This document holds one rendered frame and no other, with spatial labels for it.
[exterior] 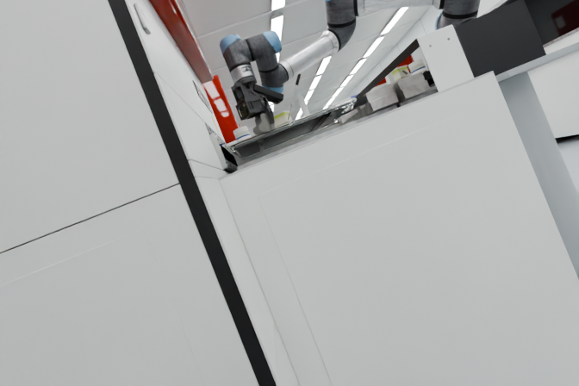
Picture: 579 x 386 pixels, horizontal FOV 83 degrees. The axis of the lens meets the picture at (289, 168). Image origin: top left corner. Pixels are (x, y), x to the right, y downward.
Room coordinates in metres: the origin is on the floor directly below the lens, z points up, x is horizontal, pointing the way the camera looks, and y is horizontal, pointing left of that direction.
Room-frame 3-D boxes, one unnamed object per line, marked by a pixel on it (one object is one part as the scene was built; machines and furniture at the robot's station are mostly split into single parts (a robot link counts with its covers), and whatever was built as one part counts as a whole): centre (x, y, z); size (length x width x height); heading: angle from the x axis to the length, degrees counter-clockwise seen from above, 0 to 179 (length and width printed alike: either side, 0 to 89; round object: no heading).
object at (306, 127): (1.07, -0.04, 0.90); 0.34 x 0.34 x 0.01; 5
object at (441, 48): (1.03, -0.41, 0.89); 0.55 x 0.09 x 0.14; 5
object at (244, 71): (1.08, 0.03, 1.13); 0.08 x 0.08 x 0.05
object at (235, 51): (1.08, 0.02, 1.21); 0.09 x 0.08 x 0.11; 98
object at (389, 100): (1.11, -0.30, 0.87); 0.36 x 0.08 x 0.03; 5
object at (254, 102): (1.08, 0.03, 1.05); 0.09 x 0.08 x 0.12; 124
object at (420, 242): (1.15, -0.14, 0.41); 0.96 x 0.64 x 0.82; 5
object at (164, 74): (0.86, 0.17, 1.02); 0.81 x 0.03 x 0.40; 5
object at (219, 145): (1.03, 0.17, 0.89); 0.44 x 0.02 x 0.10; 5
